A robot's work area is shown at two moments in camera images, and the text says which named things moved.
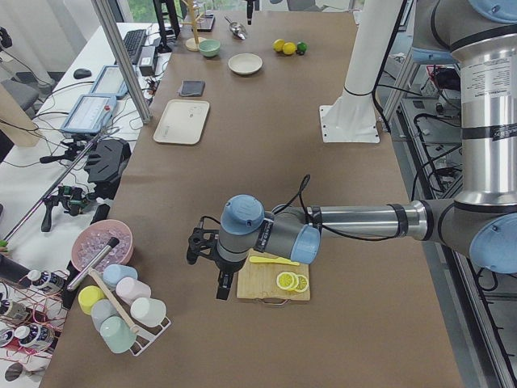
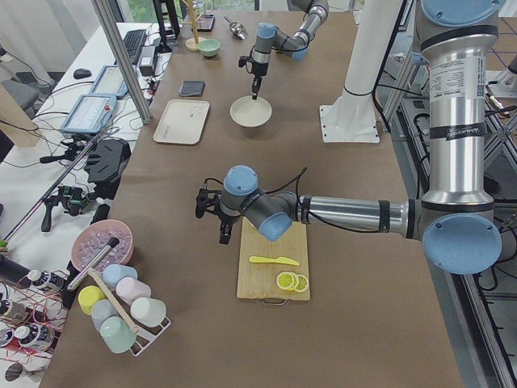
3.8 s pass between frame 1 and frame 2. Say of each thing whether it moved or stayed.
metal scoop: stayed
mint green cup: stayed
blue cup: stayed
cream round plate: moved
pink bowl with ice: stayed
